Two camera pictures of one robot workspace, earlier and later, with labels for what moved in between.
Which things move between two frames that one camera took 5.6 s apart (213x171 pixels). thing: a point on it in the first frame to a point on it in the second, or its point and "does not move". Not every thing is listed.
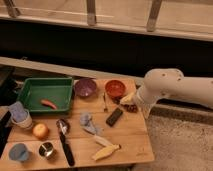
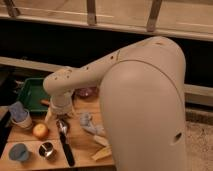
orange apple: (40, 131) does not move
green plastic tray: (47, 94) does not move
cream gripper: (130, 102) to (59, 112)
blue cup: (19, 152) does not move
